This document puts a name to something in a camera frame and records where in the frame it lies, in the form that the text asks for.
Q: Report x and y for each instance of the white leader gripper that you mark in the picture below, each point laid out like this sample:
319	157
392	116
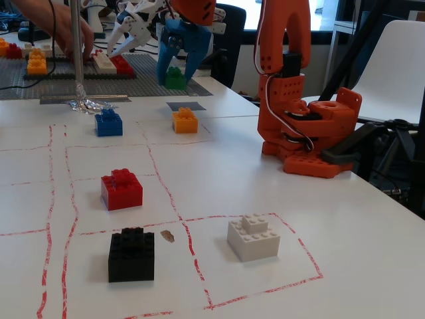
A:
132	32

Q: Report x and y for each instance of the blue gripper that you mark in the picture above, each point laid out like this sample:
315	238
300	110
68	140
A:
186	34

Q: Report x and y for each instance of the green lego block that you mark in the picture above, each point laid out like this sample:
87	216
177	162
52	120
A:
176	79

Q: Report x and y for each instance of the person forearm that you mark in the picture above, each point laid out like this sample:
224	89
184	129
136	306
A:
36	16

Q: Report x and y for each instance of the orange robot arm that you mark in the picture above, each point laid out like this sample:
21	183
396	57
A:
285	109

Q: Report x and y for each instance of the wide red lego block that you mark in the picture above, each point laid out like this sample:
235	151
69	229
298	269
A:
123	64

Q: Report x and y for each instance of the grey tape marker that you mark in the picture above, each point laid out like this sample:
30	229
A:
196	106

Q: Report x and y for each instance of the yellow lego block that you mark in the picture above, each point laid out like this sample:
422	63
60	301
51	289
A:
185	121

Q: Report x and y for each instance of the blue lego block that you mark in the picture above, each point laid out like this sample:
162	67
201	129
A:
109	123

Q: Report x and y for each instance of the orange lego block stack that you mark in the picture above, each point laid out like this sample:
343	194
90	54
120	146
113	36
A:
36	63

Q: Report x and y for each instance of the small white lego block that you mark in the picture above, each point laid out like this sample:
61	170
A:
29	46

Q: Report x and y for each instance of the small red lego block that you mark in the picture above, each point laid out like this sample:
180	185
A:
14	51

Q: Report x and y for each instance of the small orange lego block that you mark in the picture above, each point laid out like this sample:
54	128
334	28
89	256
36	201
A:
3	48

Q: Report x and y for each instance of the black lego block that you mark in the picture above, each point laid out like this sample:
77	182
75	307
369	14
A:
131	257

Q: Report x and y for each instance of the person hand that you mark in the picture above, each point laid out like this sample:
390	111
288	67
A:
64	30

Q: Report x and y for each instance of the dark narrow lego plate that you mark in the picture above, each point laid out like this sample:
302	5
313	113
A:
99	75

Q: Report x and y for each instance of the grey lego baseplate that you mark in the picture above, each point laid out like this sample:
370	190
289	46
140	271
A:
139	84

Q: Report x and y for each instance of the metal pole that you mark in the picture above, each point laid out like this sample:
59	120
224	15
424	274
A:
77	50

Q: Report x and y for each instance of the black office chair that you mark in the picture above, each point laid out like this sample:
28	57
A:
229	43

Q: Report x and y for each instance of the crumpled aluminium foil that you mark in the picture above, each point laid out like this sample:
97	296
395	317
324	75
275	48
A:
89	105

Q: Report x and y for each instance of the brown crumb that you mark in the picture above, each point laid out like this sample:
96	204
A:
167	236

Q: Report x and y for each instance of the dark grey table clamp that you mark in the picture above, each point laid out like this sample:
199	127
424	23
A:
345	146

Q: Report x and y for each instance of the white chair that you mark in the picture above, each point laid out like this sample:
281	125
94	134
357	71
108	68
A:
395	69

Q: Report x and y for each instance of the grey duct tape strip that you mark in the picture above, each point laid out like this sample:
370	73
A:
199	89
99	98

